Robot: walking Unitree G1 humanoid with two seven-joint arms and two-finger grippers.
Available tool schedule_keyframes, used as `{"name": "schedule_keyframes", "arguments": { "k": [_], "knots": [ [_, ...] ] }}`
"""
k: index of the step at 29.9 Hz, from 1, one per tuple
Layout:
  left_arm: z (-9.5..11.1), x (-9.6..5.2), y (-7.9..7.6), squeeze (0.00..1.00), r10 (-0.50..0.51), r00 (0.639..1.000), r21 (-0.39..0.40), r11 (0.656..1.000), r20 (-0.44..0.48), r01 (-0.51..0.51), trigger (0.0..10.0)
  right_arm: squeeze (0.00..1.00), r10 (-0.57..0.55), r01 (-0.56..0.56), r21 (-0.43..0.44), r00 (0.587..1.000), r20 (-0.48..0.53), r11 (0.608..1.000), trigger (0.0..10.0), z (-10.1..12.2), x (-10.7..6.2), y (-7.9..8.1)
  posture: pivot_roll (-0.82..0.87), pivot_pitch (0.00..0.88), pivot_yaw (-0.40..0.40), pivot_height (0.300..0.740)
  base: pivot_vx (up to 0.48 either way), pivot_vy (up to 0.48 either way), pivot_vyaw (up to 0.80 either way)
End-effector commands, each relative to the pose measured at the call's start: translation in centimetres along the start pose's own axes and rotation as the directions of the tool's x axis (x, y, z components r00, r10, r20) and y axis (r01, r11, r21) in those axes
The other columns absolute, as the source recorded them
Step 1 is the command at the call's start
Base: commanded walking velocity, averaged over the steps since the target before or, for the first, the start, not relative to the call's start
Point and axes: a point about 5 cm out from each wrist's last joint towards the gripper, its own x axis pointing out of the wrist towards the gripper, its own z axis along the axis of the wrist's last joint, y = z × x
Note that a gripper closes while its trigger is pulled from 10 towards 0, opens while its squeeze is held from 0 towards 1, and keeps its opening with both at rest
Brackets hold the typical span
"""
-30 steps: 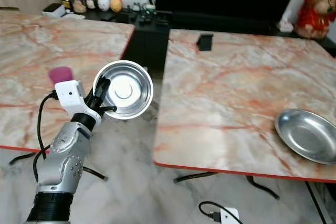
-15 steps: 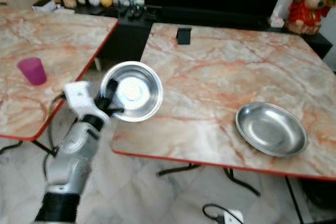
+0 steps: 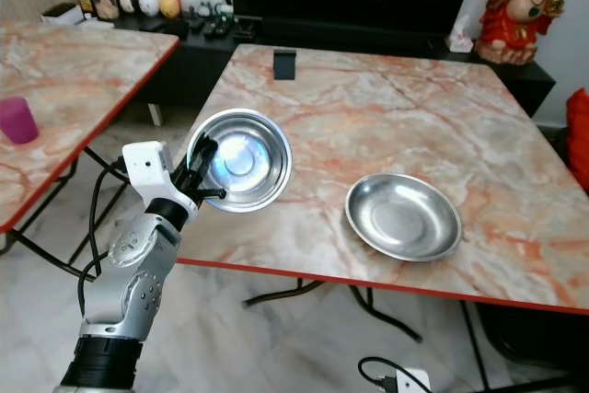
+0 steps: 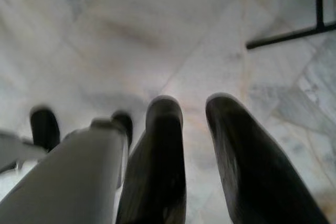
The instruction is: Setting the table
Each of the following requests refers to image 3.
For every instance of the deep stainless steel bowl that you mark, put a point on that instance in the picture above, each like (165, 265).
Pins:
(248, 161)

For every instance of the black television console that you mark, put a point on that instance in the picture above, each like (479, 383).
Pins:
(202, 66)

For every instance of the small black stand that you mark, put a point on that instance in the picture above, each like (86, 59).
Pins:
(284, 63)

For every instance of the orange yellow round figurine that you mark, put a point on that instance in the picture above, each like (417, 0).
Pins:
(170, 5)

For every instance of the black white round figurine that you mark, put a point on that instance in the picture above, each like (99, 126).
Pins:
(128, 1)

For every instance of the pink plastic cup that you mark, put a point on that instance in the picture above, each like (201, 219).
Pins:
(17, 121)

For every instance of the white flat box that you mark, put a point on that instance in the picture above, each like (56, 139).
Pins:
(63, 13)

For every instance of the shallow stainless steel plate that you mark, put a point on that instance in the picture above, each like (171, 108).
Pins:
(405, 218)

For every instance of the white pink small figurine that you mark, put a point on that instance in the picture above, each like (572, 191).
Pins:
(460, 37)

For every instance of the red laughing Buddha statue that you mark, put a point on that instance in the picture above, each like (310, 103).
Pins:
(515, 20)

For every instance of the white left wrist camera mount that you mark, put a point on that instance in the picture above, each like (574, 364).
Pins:
(143, 167)

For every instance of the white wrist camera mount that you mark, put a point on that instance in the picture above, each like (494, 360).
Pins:
(412, 381)
(143, 167)

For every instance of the black metal table leg frame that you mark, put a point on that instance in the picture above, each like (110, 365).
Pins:
(51, 255)
(384, 314)

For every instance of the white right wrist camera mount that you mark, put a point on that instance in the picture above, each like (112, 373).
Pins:
(412, 381)

